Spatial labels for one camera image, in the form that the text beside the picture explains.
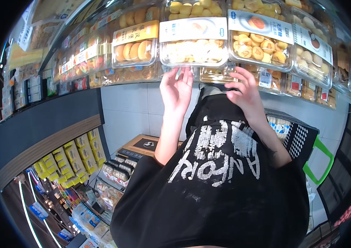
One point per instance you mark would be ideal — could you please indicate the person's left thumb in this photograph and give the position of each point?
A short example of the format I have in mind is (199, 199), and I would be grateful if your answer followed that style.
(165, 85)

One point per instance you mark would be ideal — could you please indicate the person's right fingers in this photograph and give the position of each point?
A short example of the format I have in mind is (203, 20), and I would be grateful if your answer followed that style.
(239, 82)

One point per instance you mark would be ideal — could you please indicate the person's left fingers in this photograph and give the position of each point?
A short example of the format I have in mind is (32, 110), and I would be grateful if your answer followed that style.
(183, 77)

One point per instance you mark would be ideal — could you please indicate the person's left hand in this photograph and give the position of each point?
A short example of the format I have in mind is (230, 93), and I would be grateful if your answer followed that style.
(175, 96)

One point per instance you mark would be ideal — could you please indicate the white blue packets pile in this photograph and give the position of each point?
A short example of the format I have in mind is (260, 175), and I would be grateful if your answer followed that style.
(278, 126)

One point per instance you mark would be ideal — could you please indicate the wooden display stand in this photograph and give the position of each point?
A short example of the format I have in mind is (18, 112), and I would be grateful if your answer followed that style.
(144, 144)

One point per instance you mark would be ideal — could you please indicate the full shop shelf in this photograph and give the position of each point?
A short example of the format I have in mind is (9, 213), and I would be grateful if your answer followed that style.
(194, 40)

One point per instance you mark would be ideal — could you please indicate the person's body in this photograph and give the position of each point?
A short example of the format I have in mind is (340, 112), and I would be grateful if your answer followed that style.
(218, 192)

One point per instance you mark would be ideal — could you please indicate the person's right hand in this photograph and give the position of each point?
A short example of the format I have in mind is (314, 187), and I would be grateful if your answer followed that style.
(249, 99)

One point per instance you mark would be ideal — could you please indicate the dark display cabinet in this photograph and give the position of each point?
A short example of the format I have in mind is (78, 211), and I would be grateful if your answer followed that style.
(345, 167)

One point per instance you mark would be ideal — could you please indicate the shop shelf of yellow packets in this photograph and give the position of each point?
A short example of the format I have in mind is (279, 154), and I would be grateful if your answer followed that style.
(70, 158)

